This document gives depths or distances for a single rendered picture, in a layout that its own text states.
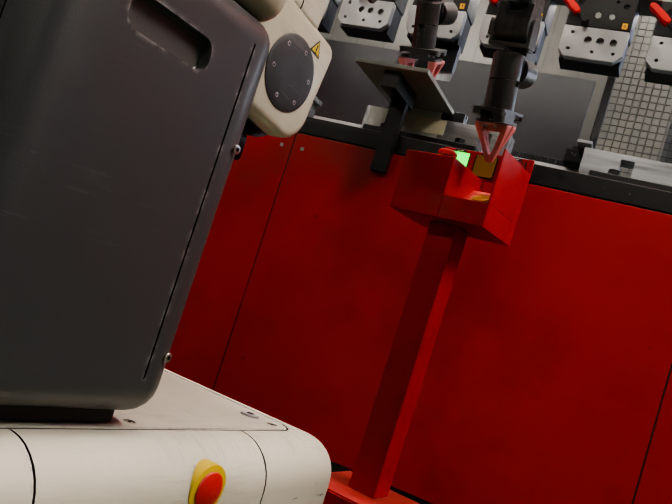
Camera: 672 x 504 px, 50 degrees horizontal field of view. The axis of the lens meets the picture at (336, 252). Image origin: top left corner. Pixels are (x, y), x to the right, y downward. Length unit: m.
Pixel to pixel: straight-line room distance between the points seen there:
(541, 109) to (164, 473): 1.92
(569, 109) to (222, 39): 1.83
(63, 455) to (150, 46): 0.33
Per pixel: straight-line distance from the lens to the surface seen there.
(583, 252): 1.62
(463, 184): 1.45
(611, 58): 1.86
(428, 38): 1.80
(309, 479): 0.91
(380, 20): 2.03
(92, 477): 0.64
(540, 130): 2.39
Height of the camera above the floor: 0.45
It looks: 4 degrees up
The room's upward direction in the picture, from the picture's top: 18 degrees clockwise
